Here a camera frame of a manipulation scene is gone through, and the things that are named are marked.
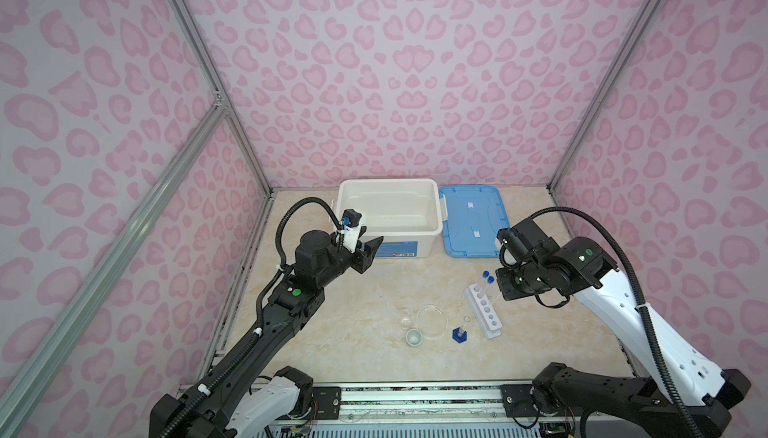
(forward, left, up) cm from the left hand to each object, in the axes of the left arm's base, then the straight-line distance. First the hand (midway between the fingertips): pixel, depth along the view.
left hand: (374, 228), depth 73 cm
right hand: (-13, -30, -5) cm, 33 cm away
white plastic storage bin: (+28, -10, -28) cm, 41 cm away
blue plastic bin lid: (+27, -36, -30) cm, 54 cm away
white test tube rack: (-12, -29, -24) cm, 40 cm away
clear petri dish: (-13, -15, -28) cm, 34 cm away
